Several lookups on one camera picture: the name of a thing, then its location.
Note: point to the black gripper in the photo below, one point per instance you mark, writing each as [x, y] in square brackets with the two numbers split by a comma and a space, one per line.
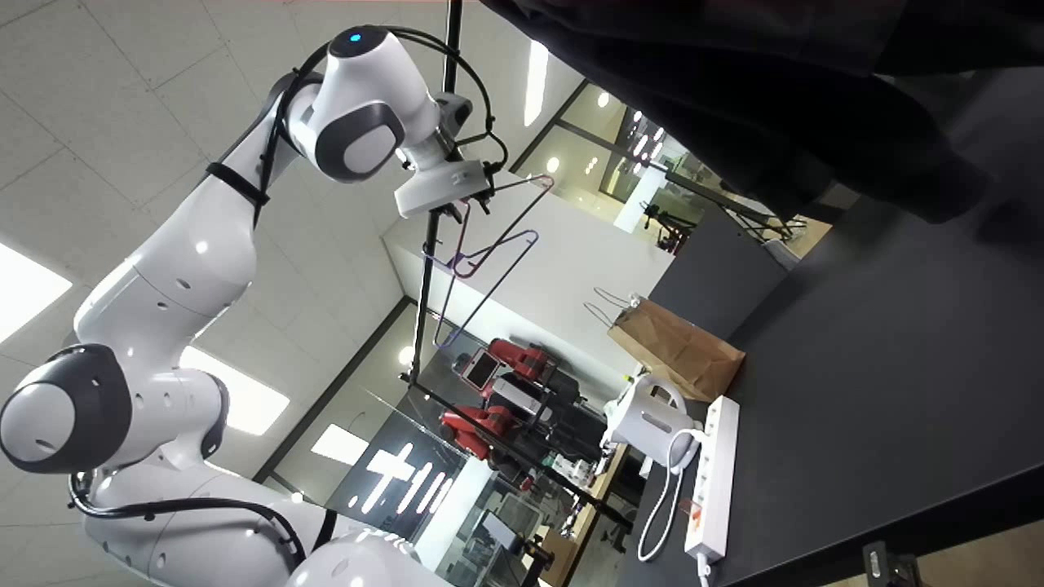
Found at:
[442, 183]

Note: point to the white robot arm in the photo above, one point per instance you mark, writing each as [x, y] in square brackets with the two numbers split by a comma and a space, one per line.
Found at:
[134, 430]

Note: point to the red black machine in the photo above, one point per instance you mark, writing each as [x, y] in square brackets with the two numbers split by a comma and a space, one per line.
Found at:
[524, 399]

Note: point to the white power adapter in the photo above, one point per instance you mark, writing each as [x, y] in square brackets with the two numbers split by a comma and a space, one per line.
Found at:
[651, 423]

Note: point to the white power strip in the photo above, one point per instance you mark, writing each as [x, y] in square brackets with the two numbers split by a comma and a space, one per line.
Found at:
[707, 532]

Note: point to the black cloth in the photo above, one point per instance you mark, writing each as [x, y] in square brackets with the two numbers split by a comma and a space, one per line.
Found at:
[770, 90]

